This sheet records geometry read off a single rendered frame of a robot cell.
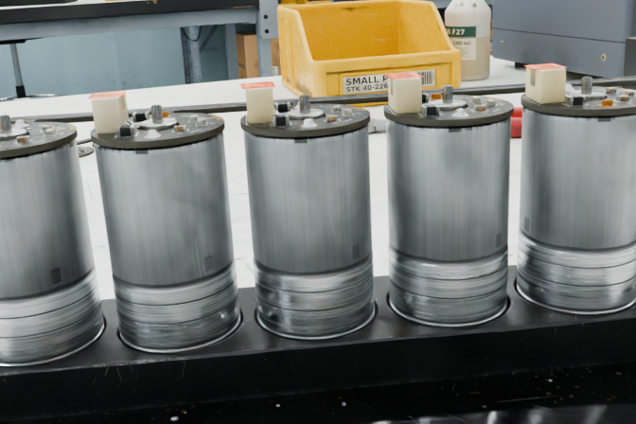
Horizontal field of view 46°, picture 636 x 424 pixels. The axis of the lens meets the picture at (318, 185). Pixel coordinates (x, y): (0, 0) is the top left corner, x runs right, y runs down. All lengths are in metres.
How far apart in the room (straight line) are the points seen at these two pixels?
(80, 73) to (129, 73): 0.27
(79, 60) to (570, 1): 4.13
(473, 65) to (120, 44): 4.07
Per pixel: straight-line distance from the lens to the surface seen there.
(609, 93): 0.16
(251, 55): 4.24
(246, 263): 0.24
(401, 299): 0.15
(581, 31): 0.55
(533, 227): 0.16
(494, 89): 0.17
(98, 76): 4.58
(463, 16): 0.56
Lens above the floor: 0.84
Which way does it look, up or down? 17 degrees down
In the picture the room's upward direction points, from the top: 3 degrees counter-clockwise
